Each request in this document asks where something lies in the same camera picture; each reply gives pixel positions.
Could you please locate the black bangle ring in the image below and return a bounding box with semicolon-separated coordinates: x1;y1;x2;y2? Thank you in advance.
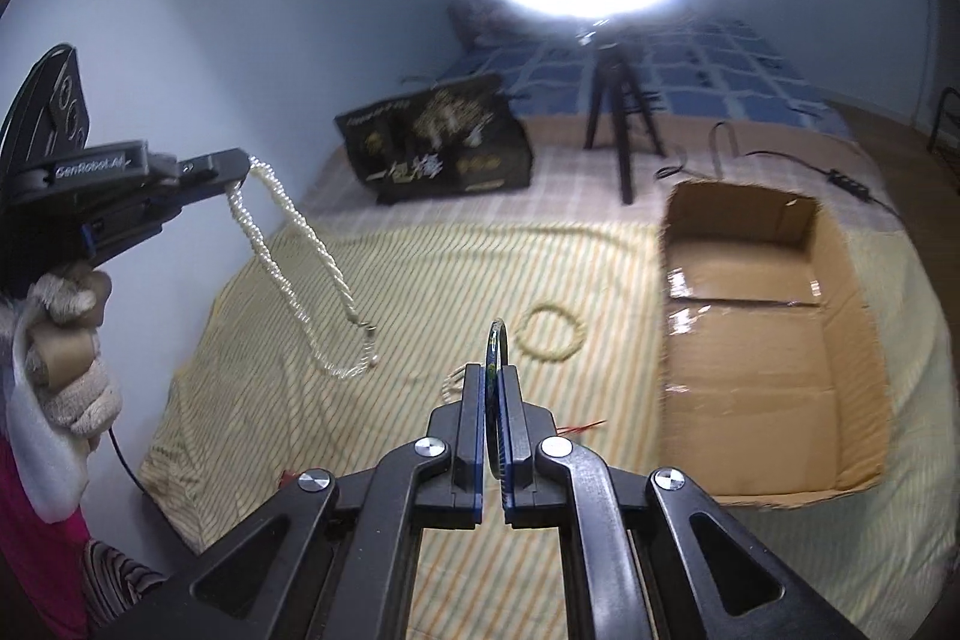
483;318;516;479

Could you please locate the thick twisted pearl necklace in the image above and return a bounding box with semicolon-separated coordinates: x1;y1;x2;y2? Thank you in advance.
224;155;379;380

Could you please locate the cream bead bracelet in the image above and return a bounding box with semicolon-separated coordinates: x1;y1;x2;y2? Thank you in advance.
522;304;587;364

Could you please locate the pink sleeve forearm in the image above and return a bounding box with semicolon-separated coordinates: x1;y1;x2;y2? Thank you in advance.
0;338;168;640

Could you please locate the left hand in knit glove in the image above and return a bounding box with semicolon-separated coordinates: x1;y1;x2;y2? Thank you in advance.
2;263;122;450

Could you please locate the brown cardboard box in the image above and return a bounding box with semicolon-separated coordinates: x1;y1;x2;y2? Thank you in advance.
659;182;892;509

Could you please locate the plaid beige mattress cover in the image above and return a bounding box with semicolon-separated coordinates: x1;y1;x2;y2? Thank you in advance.
301;115;903;234

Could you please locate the black snack bag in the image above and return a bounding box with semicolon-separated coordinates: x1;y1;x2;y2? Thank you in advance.
335;73;534;206

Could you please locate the black tripod stand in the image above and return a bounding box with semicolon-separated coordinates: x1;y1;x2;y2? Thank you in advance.
584;26;665;205

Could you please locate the folded floral quilt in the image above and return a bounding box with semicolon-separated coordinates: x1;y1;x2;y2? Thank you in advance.
448;0;537;50

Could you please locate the blue patterned bed sheet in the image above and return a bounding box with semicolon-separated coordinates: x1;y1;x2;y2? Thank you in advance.
443;18;850;138

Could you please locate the black metal clothes rack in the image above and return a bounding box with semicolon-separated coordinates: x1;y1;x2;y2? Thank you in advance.
926;86;960;179

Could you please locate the black power cable with switch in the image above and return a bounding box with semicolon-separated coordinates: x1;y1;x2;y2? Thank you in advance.
652;120;902;215

